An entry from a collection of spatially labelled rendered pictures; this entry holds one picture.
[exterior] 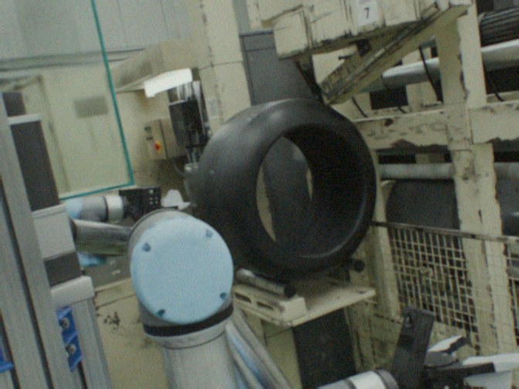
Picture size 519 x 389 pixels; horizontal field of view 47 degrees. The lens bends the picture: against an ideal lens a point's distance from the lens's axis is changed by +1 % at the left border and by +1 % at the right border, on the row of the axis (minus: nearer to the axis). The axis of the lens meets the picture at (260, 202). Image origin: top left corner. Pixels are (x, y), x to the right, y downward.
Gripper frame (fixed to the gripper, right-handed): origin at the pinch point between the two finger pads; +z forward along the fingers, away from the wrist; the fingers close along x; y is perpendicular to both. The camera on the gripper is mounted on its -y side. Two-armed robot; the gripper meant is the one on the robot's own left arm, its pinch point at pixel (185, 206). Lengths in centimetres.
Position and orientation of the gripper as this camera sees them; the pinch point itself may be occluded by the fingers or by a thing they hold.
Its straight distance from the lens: 182.9
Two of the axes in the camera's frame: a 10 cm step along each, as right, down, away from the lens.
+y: -0.6, -9.9, -1.1
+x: -4.8, -0.7, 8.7
